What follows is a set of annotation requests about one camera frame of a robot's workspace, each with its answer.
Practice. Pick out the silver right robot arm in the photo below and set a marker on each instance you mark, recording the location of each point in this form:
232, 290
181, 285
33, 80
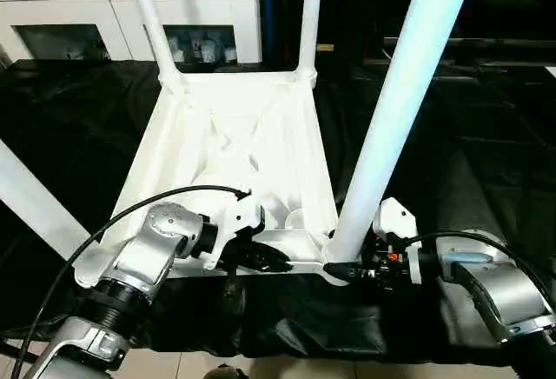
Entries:
504, 292

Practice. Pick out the white plastic table leg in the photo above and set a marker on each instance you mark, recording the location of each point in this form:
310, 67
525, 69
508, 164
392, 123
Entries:
152, 14
400, 92
35, 196
309, 14

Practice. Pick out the small tan tag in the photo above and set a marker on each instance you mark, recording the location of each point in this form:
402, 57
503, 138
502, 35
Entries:
325, 48

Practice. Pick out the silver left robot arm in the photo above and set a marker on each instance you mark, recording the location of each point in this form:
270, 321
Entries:
156, 244

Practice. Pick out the white flat board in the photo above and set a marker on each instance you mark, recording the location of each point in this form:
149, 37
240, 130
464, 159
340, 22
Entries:
552, 71

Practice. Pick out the black plastic table mat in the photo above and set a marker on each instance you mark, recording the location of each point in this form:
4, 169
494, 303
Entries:
469, 153

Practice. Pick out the white plastic table top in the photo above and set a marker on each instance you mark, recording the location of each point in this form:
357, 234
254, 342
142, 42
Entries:
243, 136

